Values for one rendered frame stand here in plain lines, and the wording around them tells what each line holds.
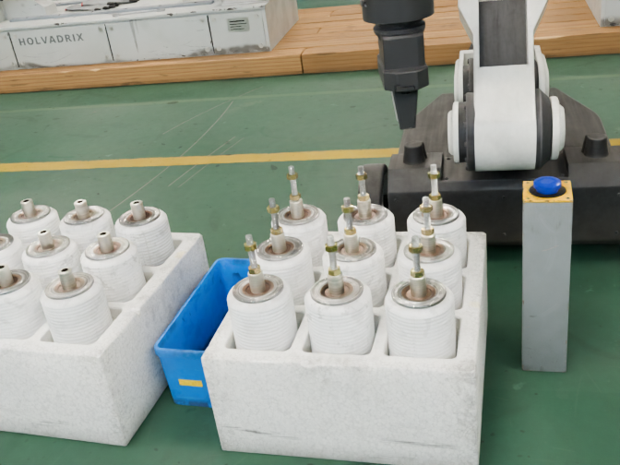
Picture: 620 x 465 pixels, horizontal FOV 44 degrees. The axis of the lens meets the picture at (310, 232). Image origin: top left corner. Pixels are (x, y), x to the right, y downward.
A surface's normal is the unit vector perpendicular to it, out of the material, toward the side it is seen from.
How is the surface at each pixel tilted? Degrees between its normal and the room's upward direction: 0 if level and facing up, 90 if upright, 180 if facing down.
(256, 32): 90
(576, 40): 90
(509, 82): 48
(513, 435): 0
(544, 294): 90
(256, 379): 90
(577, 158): 0
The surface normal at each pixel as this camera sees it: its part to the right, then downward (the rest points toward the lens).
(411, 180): -0.22, -0.28
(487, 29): -0.23, -0.07
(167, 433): -0.12, -0.88
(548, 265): -0.23, 0.47
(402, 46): 0.00, 0.44
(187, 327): 0.95, -0.01
